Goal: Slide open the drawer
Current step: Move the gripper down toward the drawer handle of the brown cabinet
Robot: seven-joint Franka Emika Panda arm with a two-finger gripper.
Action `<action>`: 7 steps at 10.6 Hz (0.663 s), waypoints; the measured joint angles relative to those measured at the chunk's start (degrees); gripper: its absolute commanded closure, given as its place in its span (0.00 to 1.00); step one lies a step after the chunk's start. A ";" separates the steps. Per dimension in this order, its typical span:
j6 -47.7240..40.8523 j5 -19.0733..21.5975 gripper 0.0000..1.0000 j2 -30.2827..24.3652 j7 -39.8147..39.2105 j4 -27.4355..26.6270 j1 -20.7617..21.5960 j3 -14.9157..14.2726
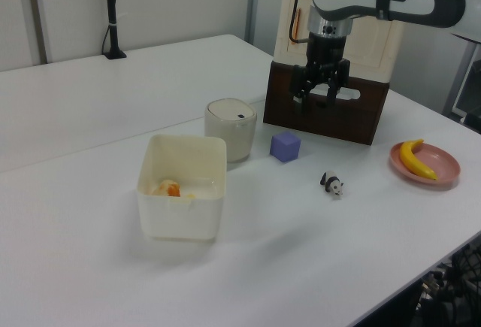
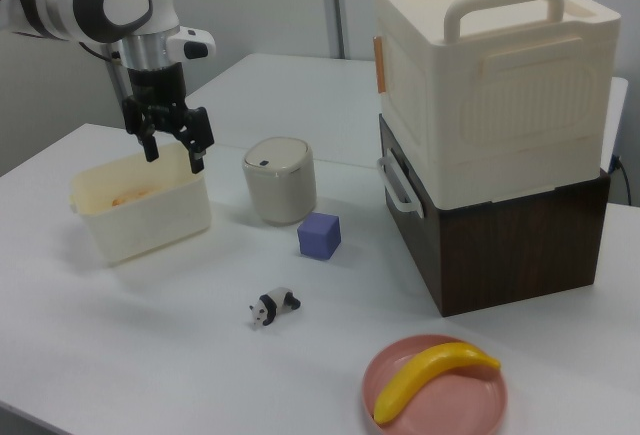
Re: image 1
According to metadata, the purple cube block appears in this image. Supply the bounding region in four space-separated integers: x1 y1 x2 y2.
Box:
269 131 303 163

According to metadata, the dark brown wooden drawer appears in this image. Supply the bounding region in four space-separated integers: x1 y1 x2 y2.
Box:
262 60 390 147

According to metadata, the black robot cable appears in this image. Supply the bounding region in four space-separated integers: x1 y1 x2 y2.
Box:
289 0 311 45

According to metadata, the yellow banana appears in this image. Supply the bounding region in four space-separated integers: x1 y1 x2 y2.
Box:
398 138 439 181

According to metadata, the panda toy figure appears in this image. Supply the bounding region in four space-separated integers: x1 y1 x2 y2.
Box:
319 170 345 197

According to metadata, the black camera stand pole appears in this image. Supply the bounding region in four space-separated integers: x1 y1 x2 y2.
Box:
101 0 128 60

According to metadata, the cream square plastic bin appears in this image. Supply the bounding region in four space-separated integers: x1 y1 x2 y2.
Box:
136 134 228 244

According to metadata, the orange white plush toy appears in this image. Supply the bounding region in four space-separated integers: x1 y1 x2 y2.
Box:
150 179 197 200

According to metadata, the pink plate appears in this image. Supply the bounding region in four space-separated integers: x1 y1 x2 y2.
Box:
389 141 461 186

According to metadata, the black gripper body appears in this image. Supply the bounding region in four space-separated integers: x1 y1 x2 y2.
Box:
291 32 352 99

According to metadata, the cream plastic cabinet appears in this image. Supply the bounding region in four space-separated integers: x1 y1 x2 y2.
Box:
273 0 419 84

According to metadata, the cream lidded trash can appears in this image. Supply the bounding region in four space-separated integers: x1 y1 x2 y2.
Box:
204 97 258 164

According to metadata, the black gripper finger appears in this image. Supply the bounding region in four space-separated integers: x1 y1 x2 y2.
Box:
325 78 338 108
293 81 320 118

